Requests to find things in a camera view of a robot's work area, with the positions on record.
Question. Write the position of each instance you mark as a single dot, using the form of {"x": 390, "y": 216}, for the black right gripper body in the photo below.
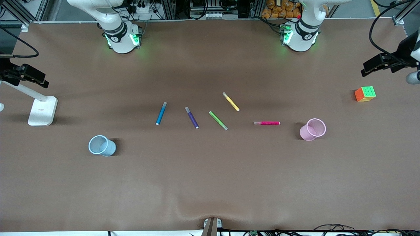
{"x": 6, "y": 72}

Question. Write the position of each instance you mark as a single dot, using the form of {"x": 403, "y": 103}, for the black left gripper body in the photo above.
{"x": 402, "y": 51}

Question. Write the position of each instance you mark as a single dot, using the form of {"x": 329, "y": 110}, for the blue marker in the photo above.
{"x": 161, "y": 113}

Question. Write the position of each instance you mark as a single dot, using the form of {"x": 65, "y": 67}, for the pink marker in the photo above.
{"x": 267, "y": 123}

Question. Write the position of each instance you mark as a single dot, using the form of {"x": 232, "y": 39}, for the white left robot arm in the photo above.
{"x": 302, "y": 36}

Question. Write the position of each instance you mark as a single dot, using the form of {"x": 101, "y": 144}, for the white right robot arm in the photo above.
{"x": 119, "y": 36}

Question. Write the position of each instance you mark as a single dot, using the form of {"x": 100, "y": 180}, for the white lamp stand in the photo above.
{"x": 42, "y": 109}

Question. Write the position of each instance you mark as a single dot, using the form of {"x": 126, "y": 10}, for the colourful puzzle cube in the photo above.
{"x": 365, "y": 94}

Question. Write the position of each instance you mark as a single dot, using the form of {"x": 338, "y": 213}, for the light blue plastic cup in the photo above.
{"x": 102, "y": 146}

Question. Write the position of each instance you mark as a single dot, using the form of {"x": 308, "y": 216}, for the pink plastic cup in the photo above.
{"x": 312, "y": 129}

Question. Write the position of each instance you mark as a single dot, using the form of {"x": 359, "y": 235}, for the orange snack bags pile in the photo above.
{"x": 280, "y": 8}

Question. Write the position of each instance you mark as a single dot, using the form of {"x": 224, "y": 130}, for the white power strip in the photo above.
{"x": 147, "y": 9}

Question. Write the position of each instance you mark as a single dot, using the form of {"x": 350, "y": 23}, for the yellow marker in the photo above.
{"x": 231, "y": 101}

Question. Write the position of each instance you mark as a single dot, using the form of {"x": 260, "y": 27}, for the purple marker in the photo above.
{"x": 192, "y": 117}

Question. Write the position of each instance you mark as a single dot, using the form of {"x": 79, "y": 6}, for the green marker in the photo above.
{"x": 218, "y": 120}

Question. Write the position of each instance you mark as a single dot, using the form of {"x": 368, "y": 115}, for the metal table edge clamp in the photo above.
{"x": 211, "y": 226}

